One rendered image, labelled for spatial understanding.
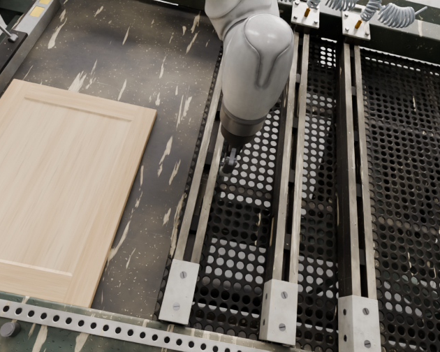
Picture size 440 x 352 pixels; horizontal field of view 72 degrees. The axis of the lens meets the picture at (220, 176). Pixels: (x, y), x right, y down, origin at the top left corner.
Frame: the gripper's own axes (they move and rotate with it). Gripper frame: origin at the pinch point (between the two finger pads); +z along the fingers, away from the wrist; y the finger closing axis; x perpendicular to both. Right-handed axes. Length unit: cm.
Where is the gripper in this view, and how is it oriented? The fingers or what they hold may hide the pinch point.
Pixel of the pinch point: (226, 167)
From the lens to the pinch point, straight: 79.0
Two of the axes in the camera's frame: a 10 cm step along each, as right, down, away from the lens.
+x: -9.8, -2.1, -0.3
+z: -1.3, 4.5, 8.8
